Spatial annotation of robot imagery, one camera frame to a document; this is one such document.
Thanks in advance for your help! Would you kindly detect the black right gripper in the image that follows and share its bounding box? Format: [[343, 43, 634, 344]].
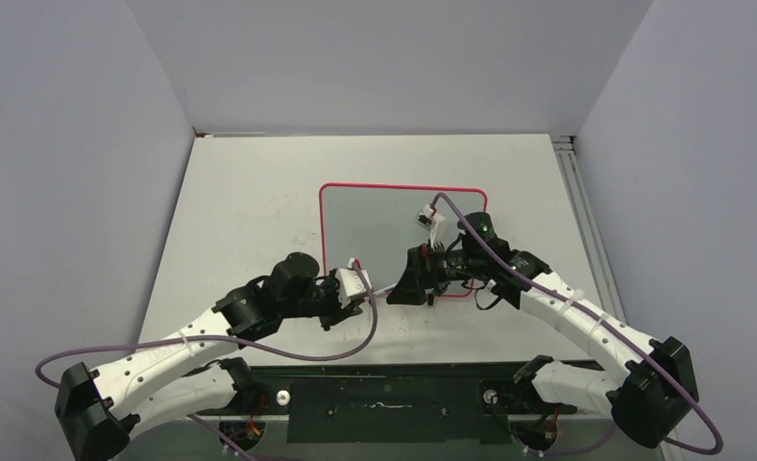
[[387, 238, 485, 305]]

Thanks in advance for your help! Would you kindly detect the pink framed whiteboard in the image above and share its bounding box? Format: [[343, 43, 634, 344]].
[[319, 182, 488, 289]]

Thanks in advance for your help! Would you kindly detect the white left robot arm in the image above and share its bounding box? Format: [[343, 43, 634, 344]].
[[54, 253, 376, 460]]

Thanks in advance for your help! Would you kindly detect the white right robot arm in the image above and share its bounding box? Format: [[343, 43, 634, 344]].
[[387, 211, 699, 449]]

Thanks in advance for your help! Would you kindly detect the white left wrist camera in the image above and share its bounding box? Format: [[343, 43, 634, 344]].
[[333, 257, 372, 310]]

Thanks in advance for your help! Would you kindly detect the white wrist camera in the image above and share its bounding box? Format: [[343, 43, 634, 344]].
[[333, 257, 372, 310], [414, 204, 446, 249]]

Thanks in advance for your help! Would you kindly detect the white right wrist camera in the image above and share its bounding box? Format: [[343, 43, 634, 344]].
[[414, 204, 446, 249]]

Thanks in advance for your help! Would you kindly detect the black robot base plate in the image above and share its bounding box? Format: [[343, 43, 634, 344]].
[[195, 361, 578, 446]]

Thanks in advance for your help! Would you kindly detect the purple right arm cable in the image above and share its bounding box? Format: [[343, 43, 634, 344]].
[[430, 192, 724, 457]]

